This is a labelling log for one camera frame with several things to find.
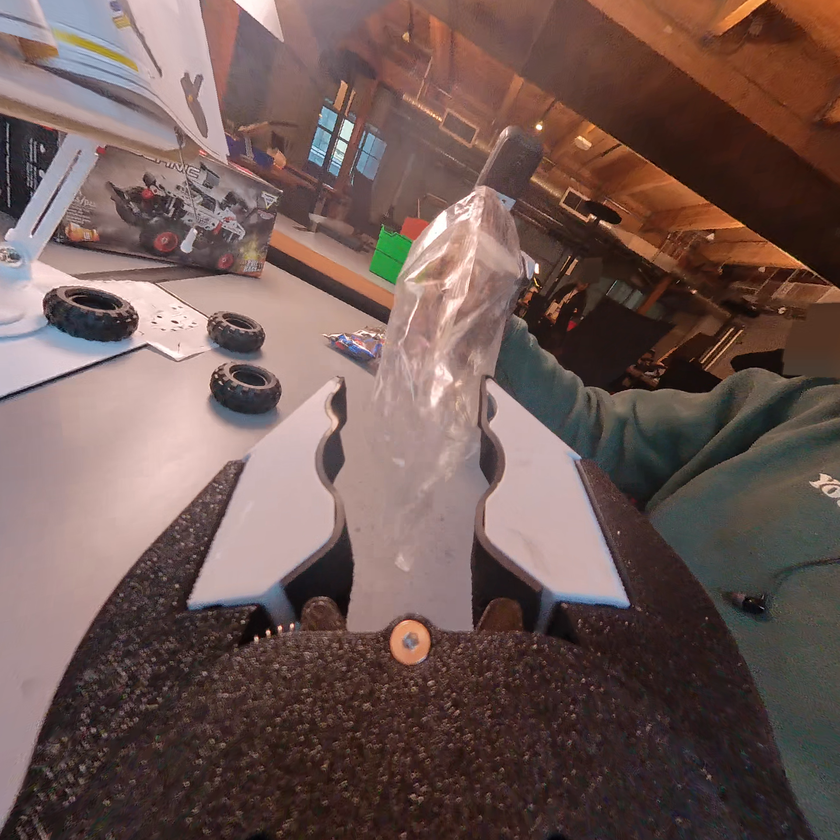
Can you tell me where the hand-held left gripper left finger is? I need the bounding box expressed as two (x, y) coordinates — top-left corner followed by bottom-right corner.
(187, 378), (355, 628)

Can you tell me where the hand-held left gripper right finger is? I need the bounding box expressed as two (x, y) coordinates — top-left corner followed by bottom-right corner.
(474, 380), (632, 630)

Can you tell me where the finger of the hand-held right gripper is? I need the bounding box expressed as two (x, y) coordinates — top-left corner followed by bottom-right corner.
(474, 125), (544, 199)

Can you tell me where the large clear plastic bag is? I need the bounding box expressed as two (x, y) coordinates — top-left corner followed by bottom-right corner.
(371, 185), (529, 574)

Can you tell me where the small bag of toy pins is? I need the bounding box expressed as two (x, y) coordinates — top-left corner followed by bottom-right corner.
(325, 329), (389, 363)

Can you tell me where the person's right forearm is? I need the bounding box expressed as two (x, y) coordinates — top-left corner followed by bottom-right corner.
(493, 313), (697, 506)

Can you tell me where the black toy tire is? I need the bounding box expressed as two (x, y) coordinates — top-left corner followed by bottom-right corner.
(209, 361), (283, 416)
(206, 310), (267, 353)
(42, 285), (140, 343)

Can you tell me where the green box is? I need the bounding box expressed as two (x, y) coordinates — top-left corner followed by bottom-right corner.
(369, 224), (416, 284)

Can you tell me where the window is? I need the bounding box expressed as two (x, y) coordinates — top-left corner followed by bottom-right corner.
(308, 103), (391, 182)

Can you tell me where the background wooden table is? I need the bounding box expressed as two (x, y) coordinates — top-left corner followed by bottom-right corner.
(267, 217), (397, 313)

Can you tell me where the person's torso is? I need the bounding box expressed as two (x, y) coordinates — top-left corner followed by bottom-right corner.
(630, 368), (840, 840)

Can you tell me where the white sticker sheet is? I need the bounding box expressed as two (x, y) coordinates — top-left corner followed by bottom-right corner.
(119, 280), (219, 363)

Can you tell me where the toy truck box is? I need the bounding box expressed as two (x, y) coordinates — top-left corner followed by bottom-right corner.
(53, 142), (284, 278)

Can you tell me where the white stand base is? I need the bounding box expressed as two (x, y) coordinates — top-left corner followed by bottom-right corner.
(0, 125), (148, 400)

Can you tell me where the instruction booklet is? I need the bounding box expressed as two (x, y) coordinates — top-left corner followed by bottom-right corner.
(0, 0), (232, 161)

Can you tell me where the black cord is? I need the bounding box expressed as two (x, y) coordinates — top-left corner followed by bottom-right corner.
(720, 552), (840, 618)

